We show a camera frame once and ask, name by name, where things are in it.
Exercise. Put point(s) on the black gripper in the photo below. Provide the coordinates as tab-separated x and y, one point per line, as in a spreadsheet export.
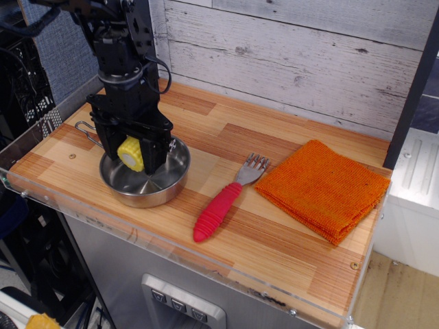
129	106

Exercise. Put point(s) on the yellow green toy corn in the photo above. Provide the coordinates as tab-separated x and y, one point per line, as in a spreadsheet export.
130	154

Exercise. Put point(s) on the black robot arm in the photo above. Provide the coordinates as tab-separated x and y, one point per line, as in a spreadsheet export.
120	36

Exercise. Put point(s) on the stainless steel pot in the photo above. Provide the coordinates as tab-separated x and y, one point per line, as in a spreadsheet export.
140	190

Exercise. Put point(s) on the blue fabric panel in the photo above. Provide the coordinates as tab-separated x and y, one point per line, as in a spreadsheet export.
67	59

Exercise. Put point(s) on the silver button panel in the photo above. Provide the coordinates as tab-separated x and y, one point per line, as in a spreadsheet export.
172	307

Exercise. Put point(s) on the yellow object bottom left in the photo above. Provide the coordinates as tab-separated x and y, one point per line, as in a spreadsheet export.
42	321

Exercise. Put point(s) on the orange folded cloth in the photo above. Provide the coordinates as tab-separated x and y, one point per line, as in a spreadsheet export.
327	192

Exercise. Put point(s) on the white ridged side cabinet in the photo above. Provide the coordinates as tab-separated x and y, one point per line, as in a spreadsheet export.
408	229

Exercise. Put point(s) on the red handled metal fork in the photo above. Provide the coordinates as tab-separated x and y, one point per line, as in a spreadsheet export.
213	215

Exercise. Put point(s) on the dark grey right post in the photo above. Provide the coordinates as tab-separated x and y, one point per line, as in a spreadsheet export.
423	71

